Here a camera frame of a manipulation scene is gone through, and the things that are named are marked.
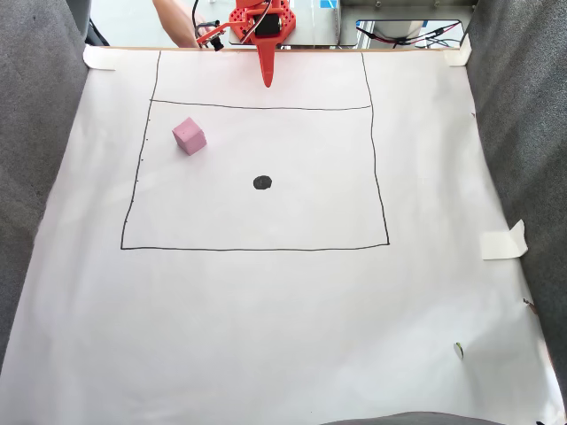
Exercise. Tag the pink foam block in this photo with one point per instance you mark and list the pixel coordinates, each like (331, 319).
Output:
(189, 136)

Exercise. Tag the black dot mark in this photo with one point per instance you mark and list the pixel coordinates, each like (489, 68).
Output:
(262, 182)

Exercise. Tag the blue tape strip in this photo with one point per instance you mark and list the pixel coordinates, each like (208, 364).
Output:
(330, 3)

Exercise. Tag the white tape piece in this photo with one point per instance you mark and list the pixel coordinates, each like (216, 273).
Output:
(458, 53)
(99, 57)
(502, 243)

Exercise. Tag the grey fabric panel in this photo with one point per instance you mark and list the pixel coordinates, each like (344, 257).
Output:
(35, 133)
(522, 133)

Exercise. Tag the white paper sheet with lines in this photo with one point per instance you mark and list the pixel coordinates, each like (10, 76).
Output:
(283, 310)

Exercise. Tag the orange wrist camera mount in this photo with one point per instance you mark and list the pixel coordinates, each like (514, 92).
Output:
(215, 34)

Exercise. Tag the grey metal frame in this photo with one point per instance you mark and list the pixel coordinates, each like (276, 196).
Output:
(398, 10)

